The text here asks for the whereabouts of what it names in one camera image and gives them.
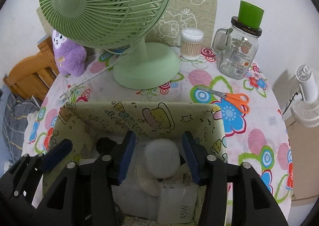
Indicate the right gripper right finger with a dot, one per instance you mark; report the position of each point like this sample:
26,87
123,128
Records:
253,204

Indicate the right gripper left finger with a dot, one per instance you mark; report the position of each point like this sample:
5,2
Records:
82,195

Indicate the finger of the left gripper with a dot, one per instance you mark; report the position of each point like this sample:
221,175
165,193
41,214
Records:
56,153

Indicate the white 45W charger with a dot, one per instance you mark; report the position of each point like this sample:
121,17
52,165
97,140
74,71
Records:
177,204

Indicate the white round earbud case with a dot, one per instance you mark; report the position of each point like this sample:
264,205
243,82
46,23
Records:
162,158

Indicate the yellow patterned storage box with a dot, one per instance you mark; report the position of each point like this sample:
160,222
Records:
82,122

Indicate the grey plaid blanket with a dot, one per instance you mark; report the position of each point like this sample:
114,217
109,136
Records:
15,121

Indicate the floral tablecloth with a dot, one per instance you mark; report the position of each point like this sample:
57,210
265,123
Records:
259,137

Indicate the wooden chair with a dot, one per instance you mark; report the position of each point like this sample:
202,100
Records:
34,75

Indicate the orange scissors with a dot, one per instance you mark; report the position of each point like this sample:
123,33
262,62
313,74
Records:
240,100

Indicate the purple plush toy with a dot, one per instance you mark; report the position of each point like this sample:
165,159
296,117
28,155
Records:
69,56

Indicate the glass mug jar green lid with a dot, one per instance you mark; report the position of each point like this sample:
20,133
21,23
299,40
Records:
235,47

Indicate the green desk fan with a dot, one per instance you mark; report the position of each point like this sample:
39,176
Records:
109,24

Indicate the cotton swab container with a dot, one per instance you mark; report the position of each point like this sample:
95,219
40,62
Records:
191,43

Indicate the beige cartoon placemat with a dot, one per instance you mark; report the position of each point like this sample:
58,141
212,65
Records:
181,14

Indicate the white wall fan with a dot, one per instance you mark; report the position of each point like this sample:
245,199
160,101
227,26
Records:
303,102

